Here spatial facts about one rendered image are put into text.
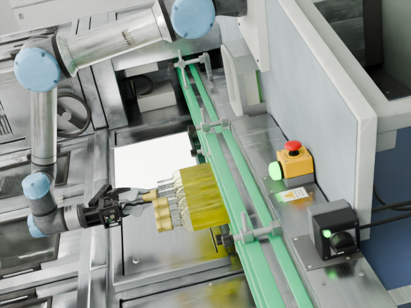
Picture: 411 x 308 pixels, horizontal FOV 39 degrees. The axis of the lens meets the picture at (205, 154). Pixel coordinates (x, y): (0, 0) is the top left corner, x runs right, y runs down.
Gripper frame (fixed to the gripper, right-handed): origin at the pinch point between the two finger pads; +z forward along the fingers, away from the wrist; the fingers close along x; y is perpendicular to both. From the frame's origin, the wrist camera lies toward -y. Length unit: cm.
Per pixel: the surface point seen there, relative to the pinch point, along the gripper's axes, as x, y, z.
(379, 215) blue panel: 13, 54, 52
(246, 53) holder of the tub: 33, -13, 39
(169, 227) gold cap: -0.4, 18.9, 5.4
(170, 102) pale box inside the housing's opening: -14, -105, 15
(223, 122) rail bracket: 15.1, -7.3, 28.2
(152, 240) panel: -13.0, 4.8, -1.2
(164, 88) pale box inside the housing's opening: -9, -112, 14
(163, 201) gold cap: 1.0, 6.8, 5.1
